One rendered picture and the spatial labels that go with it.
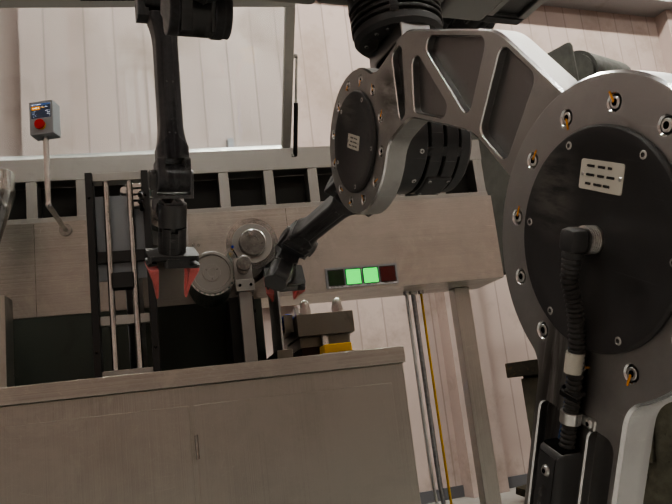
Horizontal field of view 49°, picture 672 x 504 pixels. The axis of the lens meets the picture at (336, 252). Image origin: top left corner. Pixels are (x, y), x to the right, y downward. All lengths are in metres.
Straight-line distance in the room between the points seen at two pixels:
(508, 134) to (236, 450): 1.22
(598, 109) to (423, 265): 2.00
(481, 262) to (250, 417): 1.15
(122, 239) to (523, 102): 1.45
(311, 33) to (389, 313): 2.26
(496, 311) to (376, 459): 4.15
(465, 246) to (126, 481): 1.41
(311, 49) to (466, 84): 5.13
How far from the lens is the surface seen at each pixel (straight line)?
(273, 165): 2.52
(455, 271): 2.56
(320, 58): 5.89
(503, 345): 5.89
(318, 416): 1.79
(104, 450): 1.78
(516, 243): 0.64
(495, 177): 4.52
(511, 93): 0.72
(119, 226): 2.01
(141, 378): 1.75
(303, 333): 2.03
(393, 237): 2.52
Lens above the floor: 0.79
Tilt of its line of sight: 11 degrees up
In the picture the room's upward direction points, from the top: 7 degrees counter-clockwise
